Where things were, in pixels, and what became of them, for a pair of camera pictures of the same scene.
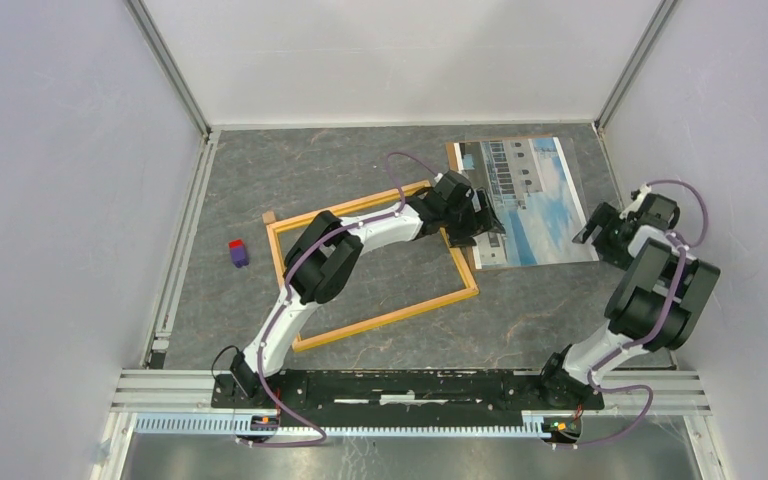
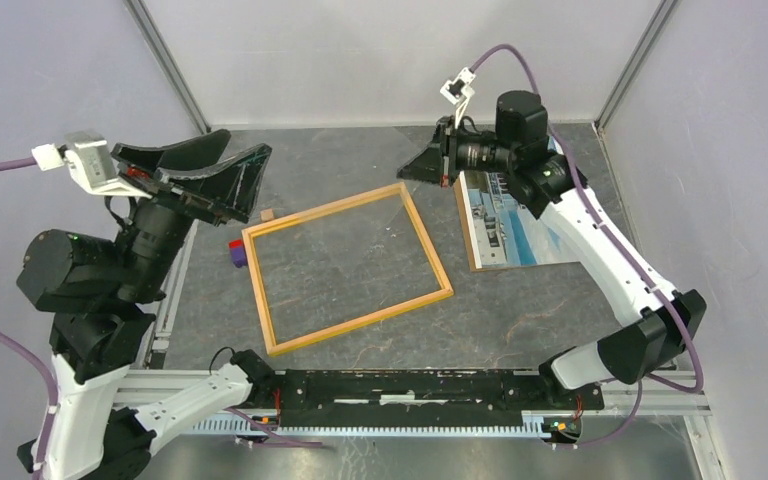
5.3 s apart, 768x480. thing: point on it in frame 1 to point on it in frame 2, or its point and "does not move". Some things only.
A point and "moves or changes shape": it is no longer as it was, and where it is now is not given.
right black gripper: (604, 217) to (433, 164)
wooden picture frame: (351, 203) moves or changes shape
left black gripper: (478, 225) to (221, 193)
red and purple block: (238, 253) does not move
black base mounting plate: (402, 398) does not move
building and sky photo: (532, 194) does not move
